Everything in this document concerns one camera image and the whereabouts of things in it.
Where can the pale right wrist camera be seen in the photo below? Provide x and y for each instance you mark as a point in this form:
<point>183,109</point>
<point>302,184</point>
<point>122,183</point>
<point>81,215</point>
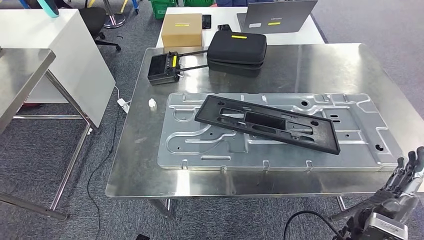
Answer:
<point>384,227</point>

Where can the white table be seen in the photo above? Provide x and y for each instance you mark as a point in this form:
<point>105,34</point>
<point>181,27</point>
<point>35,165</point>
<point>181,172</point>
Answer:
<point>298,38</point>

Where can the white cabinet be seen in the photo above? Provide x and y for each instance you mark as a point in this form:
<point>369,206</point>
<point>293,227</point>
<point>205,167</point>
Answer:
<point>76,66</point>

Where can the black remote controller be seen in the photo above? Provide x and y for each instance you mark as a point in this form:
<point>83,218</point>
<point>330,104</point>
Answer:
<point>160,69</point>

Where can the black plastic plate frame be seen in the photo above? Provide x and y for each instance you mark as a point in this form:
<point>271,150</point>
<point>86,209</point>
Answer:
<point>205,116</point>

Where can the small white plastic piece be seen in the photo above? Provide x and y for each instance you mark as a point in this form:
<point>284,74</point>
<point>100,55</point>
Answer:
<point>152,103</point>

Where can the steel workbench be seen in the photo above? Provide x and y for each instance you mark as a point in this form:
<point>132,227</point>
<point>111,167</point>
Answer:
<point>331,66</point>

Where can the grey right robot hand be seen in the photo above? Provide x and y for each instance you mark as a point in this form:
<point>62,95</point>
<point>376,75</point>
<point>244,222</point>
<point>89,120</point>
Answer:
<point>397,202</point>

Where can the black zipped case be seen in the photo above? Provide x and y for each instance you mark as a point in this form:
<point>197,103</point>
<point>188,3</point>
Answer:
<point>236,49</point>

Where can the black phone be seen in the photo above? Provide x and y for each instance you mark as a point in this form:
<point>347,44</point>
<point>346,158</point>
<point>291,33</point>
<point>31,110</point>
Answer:
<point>224,27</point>
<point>206,21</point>

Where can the grey laptop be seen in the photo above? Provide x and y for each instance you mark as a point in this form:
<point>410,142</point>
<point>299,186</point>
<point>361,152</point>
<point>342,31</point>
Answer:
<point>281,16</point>

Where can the small steel table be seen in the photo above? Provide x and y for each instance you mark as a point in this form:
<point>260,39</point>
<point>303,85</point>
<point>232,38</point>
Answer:
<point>20,73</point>

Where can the black robot body piece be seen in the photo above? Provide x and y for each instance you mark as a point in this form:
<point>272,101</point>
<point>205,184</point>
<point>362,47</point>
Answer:
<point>142,237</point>

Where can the stamped sheet metal panel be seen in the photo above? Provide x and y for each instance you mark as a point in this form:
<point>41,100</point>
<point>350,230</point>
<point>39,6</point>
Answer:
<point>185,155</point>

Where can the white power strip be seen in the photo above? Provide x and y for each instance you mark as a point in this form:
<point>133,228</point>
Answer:
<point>123,106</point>

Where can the red object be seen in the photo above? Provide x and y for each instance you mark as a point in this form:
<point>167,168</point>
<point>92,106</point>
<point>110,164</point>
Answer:
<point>31,106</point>

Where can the brown cardboard box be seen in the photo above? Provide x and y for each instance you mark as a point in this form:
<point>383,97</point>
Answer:
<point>181,33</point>

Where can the green plastic crate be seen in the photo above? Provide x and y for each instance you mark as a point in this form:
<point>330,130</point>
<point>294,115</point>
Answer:
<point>162,8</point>

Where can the chrome stanchion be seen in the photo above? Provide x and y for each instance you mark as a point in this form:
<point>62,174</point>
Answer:
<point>114,21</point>

